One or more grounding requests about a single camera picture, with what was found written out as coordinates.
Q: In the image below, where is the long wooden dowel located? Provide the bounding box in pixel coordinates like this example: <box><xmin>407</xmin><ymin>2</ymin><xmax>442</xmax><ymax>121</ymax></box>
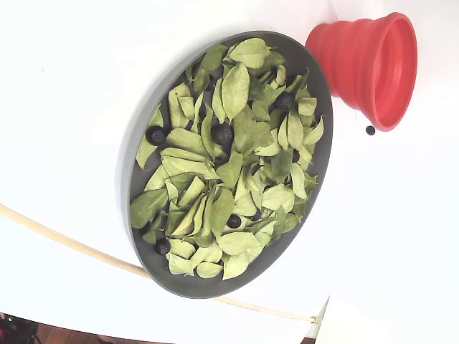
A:
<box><xmin>0</xmin><ymin>203</ymin><xmax>319</xmax><ymax>323</ymax></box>

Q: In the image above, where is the red collapsible silicone cup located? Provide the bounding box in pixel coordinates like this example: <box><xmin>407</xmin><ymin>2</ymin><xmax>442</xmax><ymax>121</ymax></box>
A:
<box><xmin>305</xmin><ymin>12</ymin><xmax>419</xmax><ymax>133</ymax></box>

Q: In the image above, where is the dark grey round bowl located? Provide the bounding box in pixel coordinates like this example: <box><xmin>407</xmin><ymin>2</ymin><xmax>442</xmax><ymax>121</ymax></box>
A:
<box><xmin>114</xmin><ymin>30</ymin><xmax>334</xmax><ymax>300</ymax></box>

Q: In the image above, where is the pile of green leaves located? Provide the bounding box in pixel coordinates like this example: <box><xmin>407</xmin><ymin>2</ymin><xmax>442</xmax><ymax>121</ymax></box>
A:
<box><xmin>129</xmin><ymin>37</ymin><xmax>326</xmax><ymax>281</ymax></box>

